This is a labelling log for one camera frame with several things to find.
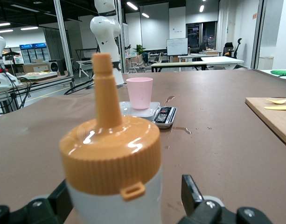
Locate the yellow plastic knife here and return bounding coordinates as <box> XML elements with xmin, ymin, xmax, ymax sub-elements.
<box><xmin>264</xmin><ymin>105</ymin><xmax>286</xmax><ymax>111</ymax></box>

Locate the black speaker box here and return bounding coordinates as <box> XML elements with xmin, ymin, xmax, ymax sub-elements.
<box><xmin>48</xmin><ymin>59</ymin><xmax>65</xmax><ymax>76</ymax></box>

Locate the glass door drinks fridge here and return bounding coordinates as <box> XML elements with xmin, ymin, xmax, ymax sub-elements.
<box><xmin>19</xmin><ymin>42</ymin><xmax>51</xmax><ymax>64</ymax></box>

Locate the wooden cutting board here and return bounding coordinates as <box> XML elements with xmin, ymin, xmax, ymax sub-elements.
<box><xmin>244</xmin><ymin>96</ymin><xmax>286</xmax><ymax>146</ymax></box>

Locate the yellow plastic fork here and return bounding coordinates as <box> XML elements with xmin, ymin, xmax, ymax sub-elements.
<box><xmin>265</xmin><ymin>98</ymin><xmax>286</xmax><ymax>105</ymax></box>

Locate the whiteboard on stand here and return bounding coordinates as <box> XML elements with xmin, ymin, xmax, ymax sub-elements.
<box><xmin>166</xmin><ymin>37</ymin><xmax>188</xmax><ymax>56</ymax></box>

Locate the pink plastic cup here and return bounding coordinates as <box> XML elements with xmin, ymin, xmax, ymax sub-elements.
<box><xmin>126</xmin><ymin>77</ymin><xmax>154</xmax><ymax>110</ymax></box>

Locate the white office table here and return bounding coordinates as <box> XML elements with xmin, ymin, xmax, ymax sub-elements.
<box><xmin>177</xmin><ymin>54</ymin><xmax>245</xmax><ymax>70</ymax></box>

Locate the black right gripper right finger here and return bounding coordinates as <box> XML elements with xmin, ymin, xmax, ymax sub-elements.
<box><xmin>177</xmin><ymin>174</ymin><xmax>274</xmax><ymax>224</ymax></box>

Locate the white sauce bottle orange cap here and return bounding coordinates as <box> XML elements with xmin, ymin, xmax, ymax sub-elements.
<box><xmin>59</xmin><ymin>53</ymin><xmax>163</xmax><ymax>224</ymax></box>

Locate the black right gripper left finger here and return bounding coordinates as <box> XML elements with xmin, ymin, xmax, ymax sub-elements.
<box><xmin>0</xmin><ymin>180</ymin><xmax>75</xmax><ymax>224</ymax></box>

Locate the brown liquid spill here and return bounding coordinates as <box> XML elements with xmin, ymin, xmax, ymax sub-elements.
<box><xmin>164</xmin><ymin>95</ymin><xmax>193</xmax><ymax>135</ymax></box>

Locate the white tray with food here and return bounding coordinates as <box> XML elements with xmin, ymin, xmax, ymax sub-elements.
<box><xmin>16</xmin><ymin>70</ymin><xmax>58</xmax><ymax>83</ymax></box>

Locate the aluminium frame post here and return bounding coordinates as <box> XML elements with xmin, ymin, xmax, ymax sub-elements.
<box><xmin>53</xmin><ymin>0</ymin><xmax>75</xmax><ymax>79</ymax></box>

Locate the black cable bundle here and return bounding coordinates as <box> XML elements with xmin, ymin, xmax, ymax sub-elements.
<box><xmin>0</xmin><ymin>76</ymin><xmax>33</xmax><ymax>111</ymax></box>

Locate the wooden top office table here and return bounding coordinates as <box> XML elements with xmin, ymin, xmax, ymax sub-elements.
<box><xmin>150</xmin><ymin>61</ymin><xmax>208</xmax><ymax>73</ymax></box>

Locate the green potted plant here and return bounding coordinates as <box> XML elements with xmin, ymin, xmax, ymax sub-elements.
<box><xmin>133</xmin><ymin>44</ymin><xmax>146</xmax><ymax>56</ymax></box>

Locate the black office chair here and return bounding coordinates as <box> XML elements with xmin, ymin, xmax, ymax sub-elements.
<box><xmin>223</xmin><ymin>37</ymin><xmax>243</xmax><ymax>58</ymax></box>

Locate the silver digital kitchen scale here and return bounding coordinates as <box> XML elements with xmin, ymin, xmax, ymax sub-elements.
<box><xmin>119</xmin><ymin>100</ymin><xmax>178</xmax><ymax>130</ymax></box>

